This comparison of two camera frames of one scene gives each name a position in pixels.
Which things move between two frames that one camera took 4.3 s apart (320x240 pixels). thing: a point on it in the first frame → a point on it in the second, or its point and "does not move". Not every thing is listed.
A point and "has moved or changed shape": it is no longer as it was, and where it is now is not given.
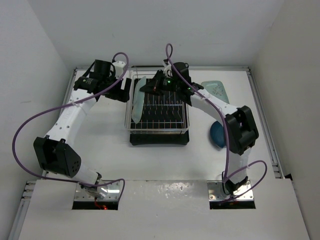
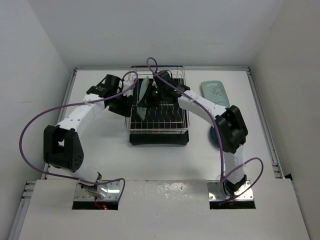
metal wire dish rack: [148, 113] does not move
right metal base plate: [216, 192] does not move
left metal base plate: [106, 192] does not move
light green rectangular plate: [138, 101] has moved or changed shape
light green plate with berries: [216, 88] does not move
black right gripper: [155, 85] → [157, 102]
